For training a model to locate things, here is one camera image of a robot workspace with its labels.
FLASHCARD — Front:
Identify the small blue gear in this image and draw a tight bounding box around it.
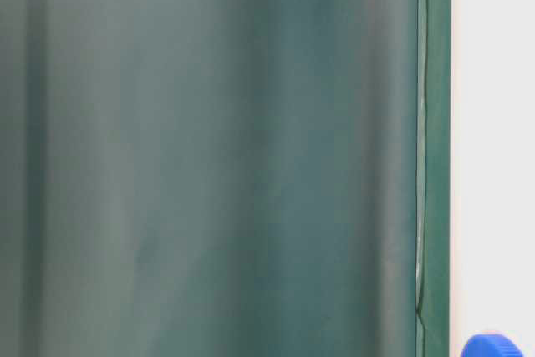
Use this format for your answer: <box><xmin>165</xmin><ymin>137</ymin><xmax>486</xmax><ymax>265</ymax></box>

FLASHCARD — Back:
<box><xmin>461</xmin><ymin>334</ymin><xmax>523</xmax><ymax>357</ymax></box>

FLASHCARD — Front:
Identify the green table cloth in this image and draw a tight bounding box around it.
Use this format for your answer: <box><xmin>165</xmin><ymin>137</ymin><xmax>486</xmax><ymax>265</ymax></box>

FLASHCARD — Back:
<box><xmin>1</xmin><ymin>0</ymin><xmax>451</xmax><ymax>356</ymax></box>

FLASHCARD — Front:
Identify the white rectangular board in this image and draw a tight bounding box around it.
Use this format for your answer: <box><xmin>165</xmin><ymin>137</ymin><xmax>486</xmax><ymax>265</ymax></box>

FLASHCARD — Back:
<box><xmin>450</xmin><ymin>0</ymin><xmax>534</xmax><ymax>356</ymax></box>

